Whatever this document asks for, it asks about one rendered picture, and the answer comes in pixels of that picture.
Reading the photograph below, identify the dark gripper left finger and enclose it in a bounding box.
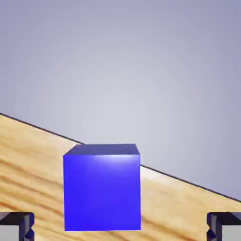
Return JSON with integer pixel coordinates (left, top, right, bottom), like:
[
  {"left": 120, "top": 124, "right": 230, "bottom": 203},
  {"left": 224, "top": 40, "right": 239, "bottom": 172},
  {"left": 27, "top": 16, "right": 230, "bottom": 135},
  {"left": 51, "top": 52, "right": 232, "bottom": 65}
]
[{"left": 0, "top": 211, "right": 35, "bottom": 241}]

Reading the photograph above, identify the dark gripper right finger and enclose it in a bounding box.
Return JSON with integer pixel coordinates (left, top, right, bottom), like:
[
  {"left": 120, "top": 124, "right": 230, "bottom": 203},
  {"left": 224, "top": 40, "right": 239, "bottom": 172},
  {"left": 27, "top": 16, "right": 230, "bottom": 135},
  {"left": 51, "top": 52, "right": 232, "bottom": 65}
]
[{"left": 206, "top": 211, "right": 241, "bottom": 241}]

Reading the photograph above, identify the small blue cube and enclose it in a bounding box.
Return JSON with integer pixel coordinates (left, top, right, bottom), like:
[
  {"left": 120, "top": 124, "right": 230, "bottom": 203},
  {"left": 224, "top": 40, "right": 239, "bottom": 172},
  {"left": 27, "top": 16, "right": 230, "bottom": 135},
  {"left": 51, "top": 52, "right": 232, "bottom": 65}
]
[{"left": 63, "top": 143, "right": 142, "bottom": 232}]

